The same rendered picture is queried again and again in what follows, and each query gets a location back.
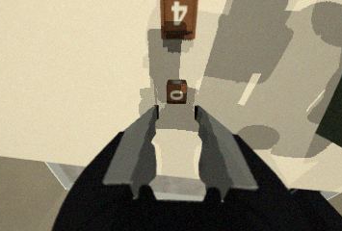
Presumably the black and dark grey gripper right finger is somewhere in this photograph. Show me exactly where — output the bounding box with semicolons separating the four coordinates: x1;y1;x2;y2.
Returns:
195;105;311;231

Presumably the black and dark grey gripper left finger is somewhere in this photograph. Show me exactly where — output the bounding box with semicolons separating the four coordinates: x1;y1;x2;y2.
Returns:
51;104;159;231

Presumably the brown wooden tray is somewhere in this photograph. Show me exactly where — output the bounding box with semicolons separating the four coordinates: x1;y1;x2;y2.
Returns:
160;0;198;39

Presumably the brown number cube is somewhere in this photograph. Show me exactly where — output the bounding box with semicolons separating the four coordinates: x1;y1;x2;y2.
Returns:
164;0;196;34
167;80;188;104

